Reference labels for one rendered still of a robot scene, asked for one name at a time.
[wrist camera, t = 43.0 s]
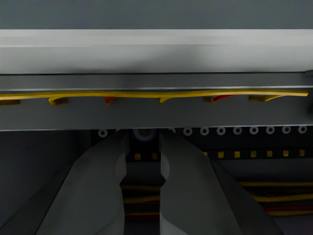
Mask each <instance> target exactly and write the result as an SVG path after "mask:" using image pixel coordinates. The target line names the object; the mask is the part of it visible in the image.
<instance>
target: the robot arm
mask: <svg viewBox="0 0 313 235"><path fill-rule="evenodd" d="M132 148H133V135H132V129H119V130H118V131H116V132H115V133H113V134H111V135H110V136H108V137H107V138H105V139H104V140H102V141H100V142H99V143H97V144H96V145H94V146H93V147H91V148H90V149H88V150H87V151H86V152H85V153H84V154H83V155H82V156H80V157H79V158H78V159H77V160H76V161H75V162H74V163H73V164H72V165H71V166H64V167H63V168H62V169H61V170H60V171H59V172H58V173H57V174H55V175H54V176H53V177H52V178H51V179H50V180H49V181H48V182H47V183H46V184H45V185H44V186H43V187H42V188H41V189H40V190H39V191H37V192H36V193H35V194H34V195H33V196H32V197H31V198H30V199H29V200H28V201H27V202H26V203H25V204H24V205H23V206H22V207H21V208H19V209H18V210H17V211H16V212H15V213H14V214H13V215H12V216H11V217H10V218H9V219H8V220H7V221H6V222H5V223H4V224H3V225H2V227H1V228H0V235H123V231H124V219H125V214H124V207H123V199H122V190H121V188H120V186H119V185H120V183H121V181H122V179H123V178H124V176H125V175H126V174H127V168H126V156H127V155H128V153H129V152H130V150H132ZM156 149H157V150H159V151H160V153H161V174H162V175H163V176H164V178H165V180H166V182H165V183H164V184H163V186H162V187H161V189H160V235H285V234H284V233H283V231H282V230H281V229H280V227H279V226H278V225H277V223H276V222H275V221H274V220H273V218H272V217H271V216H270V215H269V214H268V213H267V212H266V211H265V210H264V208H263V207H262V206H261V205H260V204H259V203H258V202H257V201H256V200H255V199H254V198H253V197H252V196H251V195H250V194H249V193H248V192H247V191H246V190H245V189H244V188H243V187H242V186H241V185H240V184H239V183H238V182H237V181H236V180H235V179H234V178H233V177H232V176H231V175H230V174H229V173H228V172H227V171H226V170H225V169H224V168H223V167H222V166H221V165H220V164H219V163H218V162H212V161H211V160H210V159H209V158H208V157H207V156H206V155H205V154H204V153H203V152H202V151H201V150H200V149H199V148H197V147H196V146H195V145H193V144H192V143H190V142H189V141H187V140H185V139H184V138H182V137H181V136H179V135H177V134H176V133H174V132H173V131H171V130H169V129H168V128H157V129H156Z"/></svg>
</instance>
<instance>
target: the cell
mask: <svg viewBox="0 0 313 235"><path fill-rule="evenodd" d="M156 134H157V129H156V128H151V129H132V135H133V136H134V138H135V139H137V140H138V141H141V142H148V141H151V140H152V139H153V138H154V137H155V136H156Z"/></svg>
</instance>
